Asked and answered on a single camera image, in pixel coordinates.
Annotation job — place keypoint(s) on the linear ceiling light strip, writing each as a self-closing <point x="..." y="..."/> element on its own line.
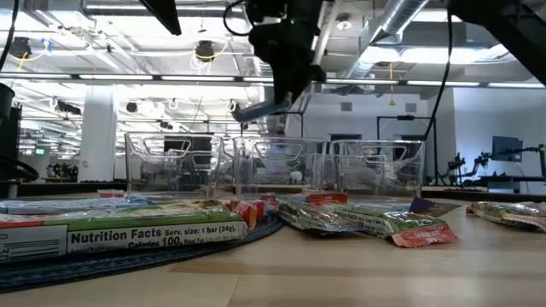
<point x="115" y="77"/>

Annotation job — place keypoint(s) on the wall monitor screen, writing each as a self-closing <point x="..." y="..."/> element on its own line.
<point x="507" y="149"/>

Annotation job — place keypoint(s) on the green exit sign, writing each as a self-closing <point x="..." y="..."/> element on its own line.
<point x="40" y="151"/>

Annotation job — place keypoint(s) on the round dark blue woven placemat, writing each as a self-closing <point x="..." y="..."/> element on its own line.
<point x="128" y="268"/>

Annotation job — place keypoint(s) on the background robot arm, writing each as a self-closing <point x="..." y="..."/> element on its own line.
<point x="456" y="164"/>
<point x="542" y="158"/>

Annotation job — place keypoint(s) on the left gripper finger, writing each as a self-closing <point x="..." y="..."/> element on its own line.
<point x="162" y="15"/>

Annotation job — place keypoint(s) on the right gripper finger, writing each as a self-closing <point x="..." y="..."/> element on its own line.
<point x="283" y="85"/>
<point x="299" y="81"/>

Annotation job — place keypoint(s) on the black ceiling device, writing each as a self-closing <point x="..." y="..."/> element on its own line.
<point x="205" y="51"/>
<point x="19" y="47"/>

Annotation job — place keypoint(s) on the background black table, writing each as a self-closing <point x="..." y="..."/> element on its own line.
<point x="507" y="183"/>

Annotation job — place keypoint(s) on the white building pillar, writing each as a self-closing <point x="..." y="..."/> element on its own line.
<point x="98" y="145"/>

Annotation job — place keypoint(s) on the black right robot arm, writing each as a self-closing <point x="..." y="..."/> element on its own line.
<point x="512" y="34"/>

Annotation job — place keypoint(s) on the white smoke detector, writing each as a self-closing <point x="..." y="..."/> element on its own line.
<point x="344" y="23"/>

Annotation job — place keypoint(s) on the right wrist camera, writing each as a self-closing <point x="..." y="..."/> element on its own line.
<point x="268" y="10"/>

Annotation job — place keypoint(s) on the black metal gantry frame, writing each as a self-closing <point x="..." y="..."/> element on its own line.
<point x="405" y="117"/>

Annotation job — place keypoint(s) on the black aluminium table frame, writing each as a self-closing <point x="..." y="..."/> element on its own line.
<point x="64" y="189"/>

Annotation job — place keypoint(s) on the black plant pot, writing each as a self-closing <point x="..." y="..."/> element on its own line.
<point x="6" y="102"/>

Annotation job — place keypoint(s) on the clear plastic bin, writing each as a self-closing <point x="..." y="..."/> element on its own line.
<point x="170" y="170"/>
<point x="375" y="170"/>
<point x="277" y="170"/>

